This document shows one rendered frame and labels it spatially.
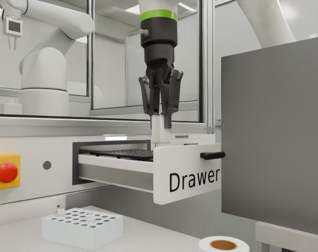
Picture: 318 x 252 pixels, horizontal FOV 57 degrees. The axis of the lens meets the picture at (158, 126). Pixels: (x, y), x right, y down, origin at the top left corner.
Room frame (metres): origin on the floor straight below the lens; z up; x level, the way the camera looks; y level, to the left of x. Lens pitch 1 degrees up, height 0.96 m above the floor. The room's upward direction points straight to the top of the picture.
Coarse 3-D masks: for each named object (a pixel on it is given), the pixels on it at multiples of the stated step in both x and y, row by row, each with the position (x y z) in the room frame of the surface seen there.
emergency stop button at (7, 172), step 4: (4, 164) 0.58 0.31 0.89; (8, 164) 0.58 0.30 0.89; (12, 164) 0.59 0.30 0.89; (0, 168) 0.57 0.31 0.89; (4, 168) 0.57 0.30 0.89; (8, 168) 0.58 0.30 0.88; (12, 168) 0.58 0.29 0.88; (16, 168) 0.59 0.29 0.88; (0, 172) 0.57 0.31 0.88; (4, 172) 0.57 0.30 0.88; (8, 172) 0.58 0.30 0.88; (12, 172) 0.58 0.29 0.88; (16, 172) 0.59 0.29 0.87; (0, 176) 0.57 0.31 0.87; (4, 176) 0.57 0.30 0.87; (8, 176) 0.58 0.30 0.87; (12, 176) 0.58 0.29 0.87; (0, 180) 0.57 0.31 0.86; (4, 180) 0.57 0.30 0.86; (8, 180) 0.58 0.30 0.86; (12, 180) 0.59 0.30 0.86
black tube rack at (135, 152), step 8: (96, 152) 0.79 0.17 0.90; (104, 152) 0.79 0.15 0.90; (112, 152) 0.79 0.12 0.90; (120, 152) 0.79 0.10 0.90; (128, 152) 0.79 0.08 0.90; (136, 152) 0.79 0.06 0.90; (144, 152) 0.79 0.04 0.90; (152, 152) 0.79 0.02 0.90; (144, 160) 0.68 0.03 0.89; (152, 160) 0.86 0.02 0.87
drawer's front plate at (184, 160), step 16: (192, 144) 0.66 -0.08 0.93; (208, 144) 0.68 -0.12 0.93; (160, 160) 0.55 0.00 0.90; (176, 160) 0.59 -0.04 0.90; (192, 160) 0.63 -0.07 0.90; (208, 160) 0.67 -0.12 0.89; (160, 176) 0.55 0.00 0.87; (176, 176) 0.59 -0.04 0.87; (192, 176) 0.63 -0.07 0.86; (160, 192) 0.55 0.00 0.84; (176, 192) 0.59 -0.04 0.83; (192, 192) 0.63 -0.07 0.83
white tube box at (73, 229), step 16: (80, 208) 0.61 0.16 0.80; (48, 224) 0.53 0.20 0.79; (64, 224) 0.51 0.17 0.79; (80, 224) 0.51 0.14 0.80; (96, 224) 0.51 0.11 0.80; (112, 224) 0.53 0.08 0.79; (64, 240) 0.51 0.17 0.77; (80, 240) 0.50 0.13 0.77; (96, 240) 0.49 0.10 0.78; (112, 240) 0.53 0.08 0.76
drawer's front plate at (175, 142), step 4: (172, 140) 1.03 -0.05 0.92; (176, 140) 1.05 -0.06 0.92; (180, 140) 1.07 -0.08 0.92; (184, 140) 1.08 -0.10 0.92; (188, 140) 1.10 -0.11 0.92; (192, 140) 1.12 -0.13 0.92; (196, 140) 1.14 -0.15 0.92; (200, 140) 1.16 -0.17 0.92; (204, 140) 1.18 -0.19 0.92; (156, 144) 0.99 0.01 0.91; (160, 144) 0.99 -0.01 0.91; (164, 144) 1.00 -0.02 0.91; (168, 144) 1.02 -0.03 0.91; (172, 144) 1.03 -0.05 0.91; (176, 144) 1.05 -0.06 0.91; (180, 144) 1.07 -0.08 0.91
